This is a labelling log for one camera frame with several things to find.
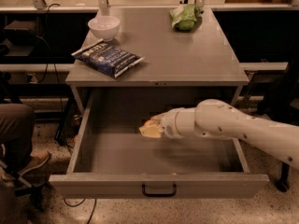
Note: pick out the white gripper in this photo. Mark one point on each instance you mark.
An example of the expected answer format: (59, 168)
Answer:
(168, 124)

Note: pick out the orange fruit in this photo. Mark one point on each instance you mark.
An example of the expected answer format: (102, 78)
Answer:
(150, 122)

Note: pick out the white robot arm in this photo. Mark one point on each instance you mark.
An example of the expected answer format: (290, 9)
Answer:
(216, 119)

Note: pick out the grey open drawer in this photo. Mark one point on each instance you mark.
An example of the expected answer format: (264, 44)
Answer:
(111, 159)

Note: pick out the grey metal cabinet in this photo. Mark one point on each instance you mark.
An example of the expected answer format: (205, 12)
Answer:
(200, 58)

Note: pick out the blue chip bag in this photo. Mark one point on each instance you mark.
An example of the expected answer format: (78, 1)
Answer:
(107, 59)

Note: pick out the white bowl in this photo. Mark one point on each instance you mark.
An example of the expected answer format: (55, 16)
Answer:
(105, 27)

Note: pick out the green snack bag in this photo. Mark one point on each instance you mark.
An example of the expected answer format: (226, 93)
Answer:
(185, 17)

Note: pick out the tan shoe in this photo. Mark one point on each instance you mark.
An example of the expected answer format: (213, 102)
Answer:
(37, 160)

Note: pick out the person's leg brown trousers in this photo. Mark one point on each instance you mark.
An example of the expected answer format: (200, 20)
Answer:
(17, 123)

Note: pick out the dark box on shelf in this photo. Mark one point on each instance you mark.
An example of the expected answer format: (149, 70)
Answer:
(21, 33)

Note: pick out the black drawer handle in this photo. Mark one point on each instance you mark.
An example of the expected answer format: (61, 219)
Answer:
(159, 192)

